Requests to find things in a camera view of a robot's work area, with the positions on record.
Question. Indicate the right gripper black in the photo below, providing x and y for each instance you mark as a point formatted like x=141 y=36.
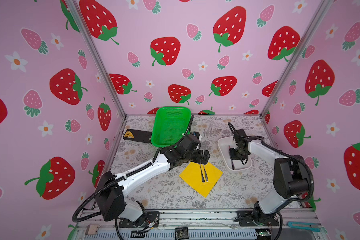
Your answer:
x=233 y=156

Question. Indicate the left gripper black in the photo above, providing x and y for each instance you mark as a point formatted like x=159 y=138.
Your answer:
x=205 y=157

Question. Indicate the silver fork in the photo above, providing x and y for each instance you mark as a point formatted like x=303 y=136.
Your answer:
x=205 y=172

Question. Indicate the yellow paper napkin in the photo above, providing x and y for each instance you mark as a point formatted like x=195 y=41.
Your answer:
x=192 y=176

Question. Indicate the silver spoon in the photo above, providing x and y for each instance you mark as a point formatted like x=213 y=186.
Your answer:
x=202 y=176

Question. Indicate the green plastic basket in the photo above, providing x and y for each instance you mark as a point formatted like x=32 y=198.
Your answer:
x=170 y=125

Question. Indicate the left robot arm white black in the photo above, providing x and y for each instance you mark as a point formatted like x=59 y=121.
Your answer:
x=112 y=189

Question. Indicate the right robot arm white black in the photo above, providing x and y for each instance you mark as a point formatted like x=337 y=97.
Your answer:
x=293 y=180

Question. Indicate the white plastic tray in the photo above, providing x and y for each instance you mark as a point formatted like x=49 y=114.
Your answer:
x=223 y=145

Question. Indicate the black box yellow label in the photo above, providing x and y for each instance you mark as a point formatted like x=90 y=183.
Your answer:
x=137 y=136

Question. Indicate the small black circuit board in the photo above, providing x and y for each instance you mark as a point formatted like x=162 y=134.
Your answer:
x=182 y=233

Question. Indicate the teal utility knife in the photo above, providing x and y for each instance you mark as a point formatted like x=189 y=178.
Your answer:
x=304 y=226

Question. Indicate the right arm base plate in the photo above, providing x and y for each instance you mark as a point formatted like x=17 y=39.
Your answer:
x=256 y=219

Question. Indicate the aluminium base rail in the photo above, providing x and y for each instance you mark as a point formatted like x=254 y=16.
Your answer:
x=206 y=224

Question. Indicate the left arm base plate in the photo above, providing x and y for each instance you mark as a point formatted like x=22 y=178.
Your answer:
x=150 y=217

